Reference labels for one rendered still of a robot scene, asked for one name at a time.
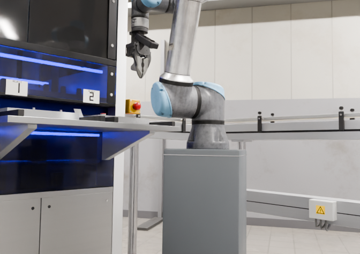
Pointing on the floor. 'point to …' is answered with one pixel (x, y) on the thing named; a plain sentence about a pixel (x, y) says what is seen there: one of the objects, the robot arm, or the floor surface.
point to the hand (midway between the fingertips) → (141, 75)
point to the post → (121, 41)
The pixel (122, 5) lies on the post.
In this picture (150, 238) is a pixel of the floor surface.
